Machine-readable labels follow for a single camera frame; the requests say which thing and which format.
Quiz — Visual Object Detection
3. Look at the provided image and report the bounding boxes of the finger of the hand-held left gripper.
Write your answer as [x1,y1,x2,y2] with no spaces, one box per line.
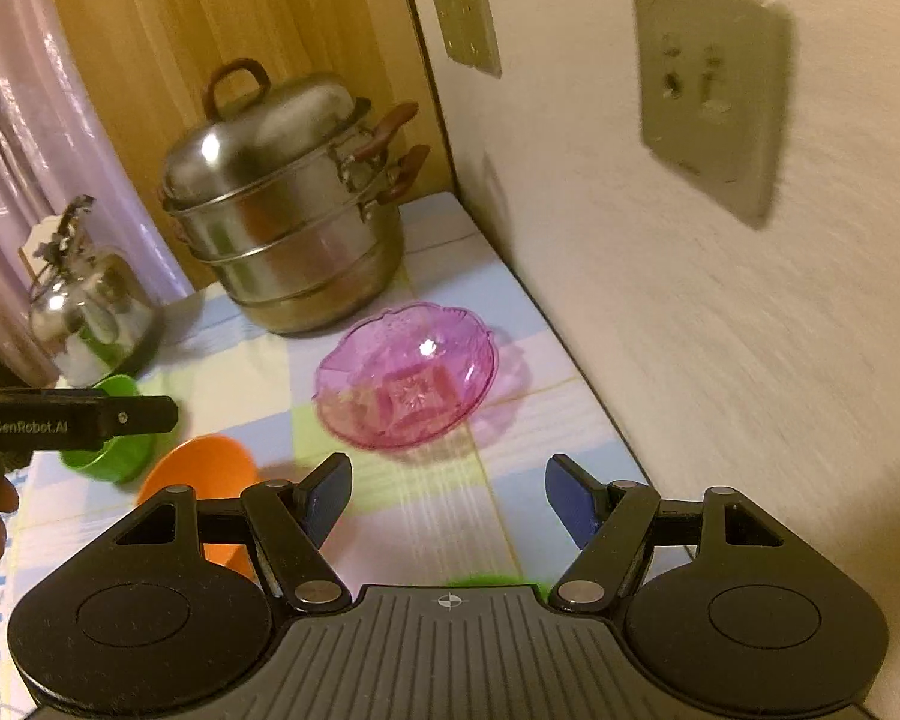
[94,395,179,440]

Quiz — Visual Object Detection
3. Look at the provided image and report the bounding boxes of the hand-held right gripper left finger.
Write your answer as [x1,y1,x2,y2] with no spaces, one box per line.
[112,452,355,612]

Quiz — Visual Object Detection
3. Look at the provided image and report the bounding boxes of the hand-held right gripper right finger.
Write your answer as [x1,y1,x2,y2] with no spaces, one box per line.
[544,454,787,614]

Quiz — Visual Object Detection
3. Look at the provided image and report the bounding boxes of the orange plastic bowl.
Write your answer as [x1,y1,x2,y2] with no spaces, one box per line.
[135,435,260,582]

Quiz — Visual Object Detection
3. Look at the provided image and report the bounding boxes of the pink glass bowl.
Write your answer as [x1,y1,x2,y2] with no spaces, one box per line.
[313,301,502,452]

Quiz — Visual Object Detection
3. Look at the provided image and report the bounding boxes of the checkered tablecloth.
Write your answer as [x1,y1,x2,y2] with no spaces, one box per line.
[0,191,695,713]

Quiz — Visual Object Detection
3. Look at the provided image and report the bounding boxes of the stainless steel kettle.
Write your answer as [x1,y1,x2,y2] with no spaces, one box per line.
[28,195,167,383]

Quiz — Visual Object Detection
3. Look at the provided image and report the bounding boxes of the stainless steel steamer pot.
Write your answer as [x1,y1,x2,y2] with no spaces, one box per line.
[159,60,430,336]

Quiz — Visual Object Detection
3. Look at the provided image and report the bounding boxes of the purple curtain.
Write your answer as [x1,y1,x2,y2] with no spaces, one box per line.
[0,0,196,391]

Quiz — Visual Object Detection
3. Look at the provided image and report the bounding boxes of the wooden panel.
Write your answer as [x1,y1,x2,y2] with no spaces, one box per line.
[37,0,462,293]

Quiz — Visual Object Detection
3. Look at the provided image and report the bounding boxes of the beige wall socket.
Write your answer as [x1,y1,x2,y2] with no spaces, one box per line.
[634,0,792,230]
[433,0,502,77]

